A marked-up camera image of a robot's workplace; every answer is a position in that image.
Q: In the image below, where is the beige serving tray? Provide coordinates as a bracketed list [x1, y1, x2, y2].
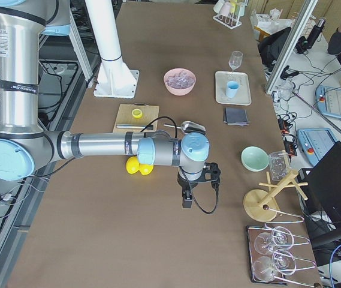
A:
[215, 71, 252, 106]

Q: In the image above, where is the black monitor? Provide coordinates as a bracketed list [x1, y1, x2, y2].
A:
[305, 142, 341, 222]

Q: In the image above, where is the pink bowl of ice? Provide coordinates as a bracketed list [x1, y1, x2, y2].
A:
[163, 68, 197, 96]

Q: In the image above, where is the knife on board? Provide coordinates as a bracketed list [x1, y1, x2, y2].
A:
[115, 124, 154, 130]

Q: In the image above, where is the wooden cutting board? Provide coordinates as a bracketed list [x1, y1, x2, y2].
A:
[113, 104, 159, 133]

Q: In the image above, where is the yellow lemon near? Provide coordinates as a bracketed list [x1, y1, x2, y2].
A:
[125, 156, 140, 174]

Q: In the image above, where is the clear wine glass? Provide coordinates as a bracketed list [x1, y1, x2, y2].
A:
[228, 50, 243, 72]

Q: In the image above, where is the black glass rack tray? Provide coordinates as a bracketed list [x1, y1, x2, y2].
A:
[246, 226, 320, 287]

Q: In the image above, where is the teach pendant far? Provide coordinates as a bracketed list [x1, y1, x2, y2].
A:
[315, 85, 341, 119]

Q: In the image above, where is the aluminium frame post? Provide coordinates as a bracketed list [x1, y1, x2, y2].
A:
[264, 0, 318, 95]

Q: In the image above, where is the yellow lemon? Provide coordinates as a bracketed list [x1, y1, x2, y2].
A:
[125, 156, 140, 174]
[138, 164, 153, 175]

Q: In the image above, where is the blue cup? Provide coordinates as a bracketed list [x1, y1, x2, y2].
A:
[225, 80, 240, 98]

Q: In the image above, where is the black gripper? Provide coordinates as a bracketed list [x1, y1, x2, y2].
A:
[177, 162, 220, 208]

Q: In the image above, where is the wooden glass stand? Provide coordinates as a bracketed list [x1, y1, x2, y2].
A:
[243, 170, 308, 223]

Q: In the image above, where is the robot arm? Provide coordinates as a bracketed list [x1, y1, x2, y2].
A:
[0, 1, 220, 208]

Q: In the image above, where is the white cup rack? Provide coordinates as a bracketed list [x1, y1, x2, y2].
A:
[213, 0, 248, 29]

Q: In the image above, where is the grey folded cloth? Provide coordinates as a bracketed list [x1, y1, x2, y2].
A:
[223, 107, 249, 127]

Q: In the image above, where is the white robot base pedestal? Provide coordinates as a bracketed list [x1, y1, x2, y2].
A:
[86, 0, 139, 99]

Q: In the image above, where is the teach pendant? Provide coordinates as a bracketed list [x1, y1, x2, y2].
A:
[315, 85, 341, 119]
[297, 128, 337, 166]

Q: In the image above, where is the green bowl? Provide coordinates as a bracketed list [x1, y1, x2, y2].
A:
[241, 146, 269, 172]

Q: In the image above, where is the teach pendant near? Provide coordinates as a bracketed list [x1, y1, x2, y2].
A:
[297, 128, 337, 166]

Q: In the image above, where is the yellow lemon far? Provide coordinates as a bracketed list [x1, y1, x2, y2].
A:
[138, 164, 153, 175]

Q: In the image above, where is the half lemon slice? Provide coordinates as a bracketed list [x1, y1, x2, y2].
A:
[131, 109, 143, 119]

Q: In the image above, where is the glass jar on stand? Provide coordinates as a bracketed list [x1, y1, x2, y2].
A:
[268, 151, 291, 182]

